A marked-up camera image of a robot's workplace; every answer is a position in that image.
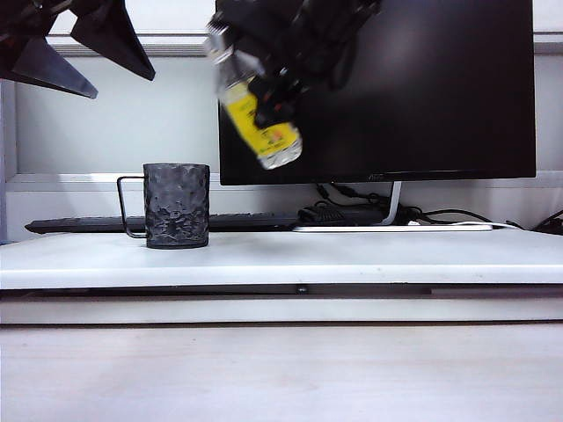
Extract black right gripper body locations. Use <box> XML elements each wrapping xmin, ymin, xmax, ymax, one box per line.
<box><xmin>263</xmin><ymin>0</ymin><xmax>362</xmax><ymax>92</ymax></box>

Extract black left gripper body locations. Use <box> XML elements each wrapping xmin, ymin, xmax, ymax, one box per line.
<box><xmin>0</xmin><ymin>0</ymin><xmax>90</xmax><ymax>81</ymax></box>

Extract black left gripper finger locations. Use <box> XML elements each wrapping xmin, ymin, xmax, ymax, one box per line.
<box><xmin>69</xmin><ymin>0</ymin><xmax>157</xmax><ymax>82</ymax></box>
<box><xmin>10</xmin><ymin>36</ymin><xmax>99</xmax><ymax>99</ymax></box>

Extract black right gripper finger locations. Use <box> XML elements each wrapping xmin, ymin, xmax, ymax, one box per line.
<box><xmin>234</xmin><ymin>48</ymin><xmax>268</xmax><ymax>81</ymax></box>
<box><xmin>252</xmin><ymin>71</ymin><xmax>310</xmax><ymax>129</ymax></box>

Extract clear bottle with yellow label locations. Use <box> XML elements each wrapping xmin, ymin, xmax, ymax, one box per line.
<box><xmin>202</xmin><ymin>11</ymin><xmax>305</xmax><ymax>171</ymax></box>

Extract black computer monitor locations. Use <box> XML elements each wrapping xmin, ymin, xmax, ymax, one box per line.
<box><xmin>215</xmin><ymin>0</ymin><xmax>538</xmax><ymax>187</ymax></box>

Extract black power adapter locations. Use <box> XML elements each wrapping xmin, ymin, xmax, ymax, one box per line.
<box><xmin>297</xmin><ymin>200</ymin><xmax>386</xmax><ymax>227</ymax></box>

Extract dark textured glass mug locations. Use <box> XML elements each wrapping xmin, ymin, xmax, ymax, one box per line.
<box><xmin>116</xmin><ymin>162</ymin><xmax>211</xmax><ymax>251</ymax></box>

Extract black computer keyboard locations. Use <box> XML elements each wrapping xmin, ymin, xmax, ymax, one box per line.
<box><xmin>25</xmin><ymin>212</ymin><xmax>301</xmax><ymax>236</ymax></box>

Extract aluminium partition frame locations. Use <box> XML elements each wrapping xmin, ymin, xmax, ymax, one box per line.
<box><xmin>0</xmin><ymin>33</ymin><xmax>563</xmax><ymax>194</ymax></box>

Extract black cable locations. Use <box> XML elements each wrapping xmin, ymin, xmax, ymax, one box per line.
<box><xmin>529</xmin><ymin>209</ymin><xmax>563</xmax><ymax>236</ymax></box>
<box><xmin>315</xmin><ymin>183</ymin><xmax>396</xmax><ymax>210</ymax></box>
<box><xmin>398</xmin><ymin>205</ymin><xmax>527</xmax><ymax>231</ymax></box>

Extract white cable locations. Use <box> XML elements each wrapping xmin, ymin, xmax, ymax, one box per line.
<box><xmin>408</xmin><ymin>220</ymin><xmax>525</xmax><ymax>231</ymax></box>

